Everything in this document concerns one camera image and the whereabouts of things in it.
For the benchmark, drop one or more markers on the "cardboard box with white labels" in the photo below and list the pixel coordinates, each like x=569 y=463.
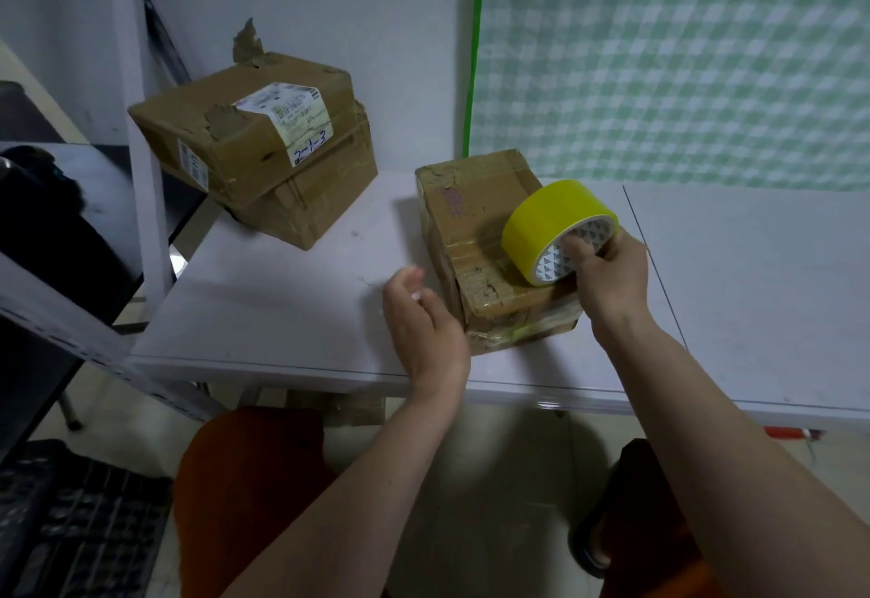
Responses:
x=231 y=135

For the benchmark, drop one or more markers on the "black plastic crate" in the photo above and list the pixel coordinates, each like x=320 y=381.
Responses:
x=75 y=523

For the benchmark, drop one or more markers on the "green tape strip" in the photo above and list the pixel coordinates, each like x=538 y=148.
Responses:
x=474 y=40

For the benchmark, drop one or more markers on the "black round stool base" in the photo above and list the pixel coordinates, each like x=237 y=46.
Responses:
x=586 y=543

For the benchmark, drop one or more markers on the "yellow tape roll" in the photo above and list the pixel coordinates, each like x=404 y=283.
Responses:
x=544 y=220

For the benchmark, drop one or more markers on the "person's leg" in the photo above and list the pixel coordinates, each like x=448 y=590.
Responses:
x=652 y=523
x=238 y=482

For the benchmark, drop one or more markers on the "person's left thumb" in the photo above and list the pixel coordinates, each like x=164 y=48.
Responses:
x=431 y=305

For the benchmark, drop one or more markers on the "plain worn cardboard box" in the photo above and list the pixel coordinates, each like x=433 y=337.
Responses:
x=319 y=200

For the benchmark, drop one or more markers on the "person's left hand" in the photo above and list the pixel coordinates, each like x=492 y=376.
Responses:
x=428 y=339

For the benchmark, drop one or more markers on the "small taped cardboard box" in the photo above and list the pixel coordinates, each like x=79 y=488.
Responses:
x=469 y=217

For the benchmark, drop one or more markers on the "person's right thumb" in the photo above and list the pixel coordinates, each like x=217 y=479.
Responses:
x=579 y=252

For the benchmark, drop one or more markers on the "black bag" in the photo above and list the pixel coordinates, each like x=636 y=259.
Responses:
x=54 y=230

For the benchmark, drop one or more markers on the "person's right forearm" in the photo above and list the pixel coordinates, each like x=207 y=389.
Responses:
x=720 y=468

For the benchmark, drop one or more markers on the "white metal shelf beam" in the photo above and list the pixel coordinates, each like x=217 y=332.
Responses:
x=81 y=339

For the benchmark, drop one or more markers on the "person's left leg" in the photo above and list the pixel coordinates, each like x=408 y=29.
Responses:
x=238 y=482

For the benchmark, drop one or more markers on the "green checkered cloth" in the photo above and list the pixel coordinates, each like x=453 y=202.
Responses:
x=673 y=61

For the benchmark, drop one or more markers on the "person's left forearm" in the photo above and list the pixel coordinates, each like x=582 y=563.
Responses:
x=360 y=502

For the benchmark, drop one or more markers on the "white metal shelf post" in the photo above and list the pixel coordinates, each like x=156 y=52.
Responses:
x=139 y=142

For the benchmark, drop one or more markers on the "person's right leg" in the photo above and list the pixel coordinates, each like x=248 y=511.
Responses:
x=652 y=523

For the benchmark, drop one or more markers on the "person's right hand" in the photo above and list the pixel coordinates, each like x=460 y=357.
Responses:
x=615 y=288

